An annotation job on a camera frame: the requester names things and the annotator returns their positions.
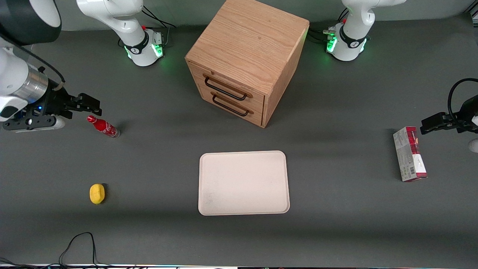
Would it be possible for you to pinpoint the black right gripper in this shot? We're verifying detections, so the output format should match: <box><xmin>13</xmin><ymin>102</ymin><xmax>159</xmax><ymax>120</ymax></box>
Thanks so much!
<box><xmin>38</xmin><ymin>85</ymin><xmax>102</xmax><ymax>120</ymax></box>

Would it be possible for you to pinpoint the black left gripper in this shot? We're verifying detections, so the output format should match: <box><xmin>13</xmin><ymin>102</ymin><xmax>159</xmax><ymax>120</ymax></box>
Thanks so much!
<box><xmin>420</xmin><ymin>95</ymin><xmax>478</xmax><ymax>135</ymax></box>

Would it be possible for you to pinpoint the red coke bottle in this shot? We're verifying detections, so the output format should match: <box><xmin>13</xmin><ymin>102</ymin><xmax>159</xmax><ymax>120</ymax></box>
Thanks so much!
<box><xmin>87</xmin><ymin>115</ymin><xmax>121</xmax><ymax>139</ymax></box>

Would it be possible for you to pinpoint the beige rectangular tray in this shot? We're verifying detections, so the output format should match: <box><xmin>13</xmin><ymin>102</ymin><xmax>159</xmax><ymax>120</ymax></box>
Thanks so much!
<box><xmin>198</xmin><ymin>150</ymin><xmax>291</xmax><ymax>216</ymax></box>

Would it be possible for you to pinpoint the red and grey carton box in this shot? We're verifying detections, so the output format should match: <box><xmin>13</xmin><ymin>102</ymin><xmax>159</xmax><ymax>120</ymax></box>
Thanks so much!
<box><xmin>392</xmin><ymin>126</ymin><xmax>428</xmax><ymax>183</ymax></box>

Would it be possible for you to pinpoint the yellow lemon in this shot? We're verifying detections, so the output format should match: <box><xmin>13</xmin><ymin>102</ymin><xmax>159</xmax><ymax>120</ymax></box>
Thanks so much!
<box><xmin>89</xmin><ymin>183</ymin><xmax>106</xmax><ymax>205</ymax></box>

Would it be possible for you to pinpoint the wooden drawer front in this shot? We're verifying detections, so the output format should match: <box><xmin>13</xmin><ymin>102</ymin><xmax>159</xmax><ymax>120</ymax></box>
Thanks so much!
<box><xmin>195</xmin><ymin>83</ymin><xmax>265</xmax><ymax>127</ymax></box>
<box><xmin>188</xmin><ymin>61</ymin><xmax>266</xmax><ymax>112</ymax></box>

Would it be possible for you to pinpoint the wooden drawer cabinet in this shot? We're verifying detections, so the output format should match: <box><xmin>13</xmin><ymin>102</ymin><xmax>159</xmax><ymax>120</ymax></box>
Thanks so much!
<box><xmin>185</xmin><ymin>0</ymin><xmax>310</xmax><ymax>129</ymax></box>

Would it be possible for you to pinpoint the black looped gripper cable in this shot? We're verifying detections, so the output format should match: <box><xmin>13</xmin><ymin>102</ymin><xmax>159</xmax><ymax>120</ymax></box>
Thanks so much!
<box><xmin>447</xmin><ymin>78</ymin><xmax>478</xmax><ymax>122</ymax></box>

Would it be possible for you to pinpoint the black right arm base cable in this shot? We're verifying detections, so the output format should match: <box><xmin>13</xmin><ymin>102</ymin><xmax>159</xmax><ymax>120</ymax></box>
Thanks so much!
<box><xmin>141</xmin><ymin>5</ymin><xmax>177</xmax><ymax>29</ymax></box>

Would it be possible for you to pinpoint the black arm base cable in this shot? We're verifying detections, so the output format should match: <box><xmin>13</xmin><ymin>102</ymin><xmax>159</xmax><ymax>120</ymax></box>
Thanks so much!
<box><xmin>141</xmin><ymin>5</ymin><xmax>177</xmax><ymax>29</ymax></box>
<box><xmin>308</xmin><ymin>27</ymin><xmax>330</xmax><ymax>44</ymax></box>

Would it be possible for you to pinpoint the thin black table cable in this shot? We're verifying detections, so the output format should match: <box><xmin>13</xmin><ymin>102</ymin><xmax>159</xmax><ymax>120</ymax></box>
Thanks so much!
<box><xmin>0</xmin><ymin>232</ymin><xmax>124</xmax><ymax>269</ymax></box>

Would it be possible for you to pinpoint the black metal drawer handle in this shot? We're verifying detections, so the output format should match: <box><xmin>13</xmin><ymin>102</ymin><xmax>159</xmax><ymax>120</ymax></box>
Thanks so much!
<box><xmin>211</xmin><ymin>92</ymin><xmax>254</xmax><ymax>117</ymax></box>
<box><xmin>203</xmin><ymin>74</ymin><xmax>254</xmax><ymax>102</ymax></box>

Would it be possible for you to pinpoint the black left arm base cable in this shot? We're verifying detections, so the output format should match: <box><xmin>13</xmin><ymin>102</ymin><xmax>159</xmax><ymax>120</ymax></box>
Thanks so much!
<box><xmin>308</xmin><ymin>27</ymin><xmax>330</xmax><ymax>44</ymax></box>

